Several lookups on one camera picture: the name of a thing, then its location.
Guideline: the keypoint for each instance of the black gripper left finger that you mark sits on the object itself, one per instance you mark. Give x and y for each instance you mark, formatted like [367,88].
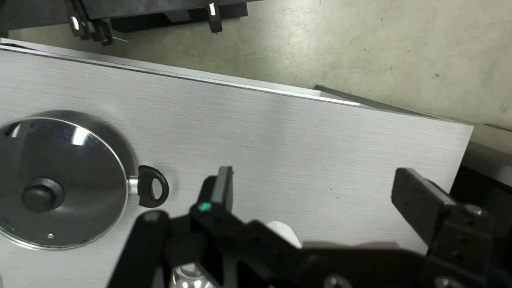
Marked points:
[225,197]

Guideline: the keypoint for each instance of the glass lid with black knob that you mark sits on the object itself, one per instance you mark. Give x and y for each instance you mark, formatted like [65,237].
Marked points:
[69,176]

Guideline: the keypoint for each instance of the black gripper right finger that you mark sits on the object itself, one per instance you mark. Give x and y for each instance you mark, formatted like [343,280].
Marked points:
[421,205]

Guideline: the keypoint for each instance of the black equipment cart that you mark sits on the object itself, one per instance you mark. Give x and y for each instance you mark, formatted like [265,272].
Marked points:
[145,11]

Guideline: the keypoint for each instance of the black pot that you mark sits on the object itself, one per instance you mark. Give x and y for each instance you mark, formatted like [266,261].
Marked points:
[146,187]

